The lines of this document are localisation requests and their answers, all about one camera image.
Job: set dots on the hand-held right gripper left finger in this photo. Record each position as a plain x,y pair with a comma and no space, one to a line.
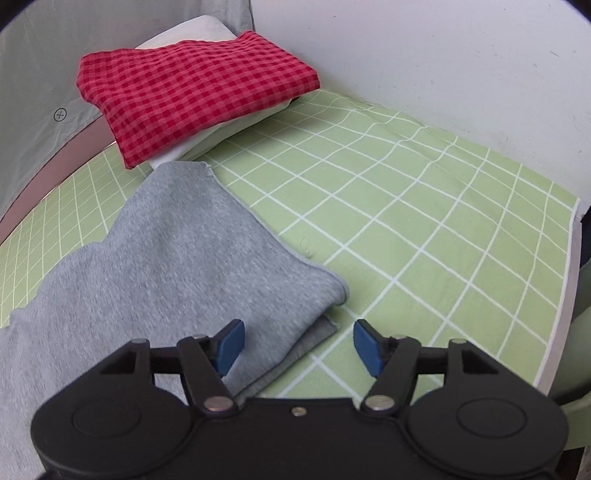
232,344

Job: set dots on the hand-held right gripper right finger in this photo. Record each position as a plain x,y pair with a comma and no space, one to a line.
367,346

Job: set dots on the grey garment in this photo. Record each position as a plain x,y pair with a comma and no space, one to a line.
161,277

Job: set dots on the green grid bed sheet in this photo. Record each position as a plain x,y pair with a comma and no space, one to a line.
415,207

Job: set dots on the pink mattress edge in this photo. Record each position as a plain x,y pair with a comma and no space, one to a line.
60,170

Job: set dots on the red checked folded garment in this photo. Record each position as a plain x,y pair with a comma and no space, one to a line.
194,92

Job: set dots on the white folded garment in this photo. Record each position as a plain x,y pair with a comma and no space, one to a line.
194,30

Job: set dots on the grey carrot print cloth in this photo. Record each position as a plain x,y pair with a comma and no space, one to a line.
37,69

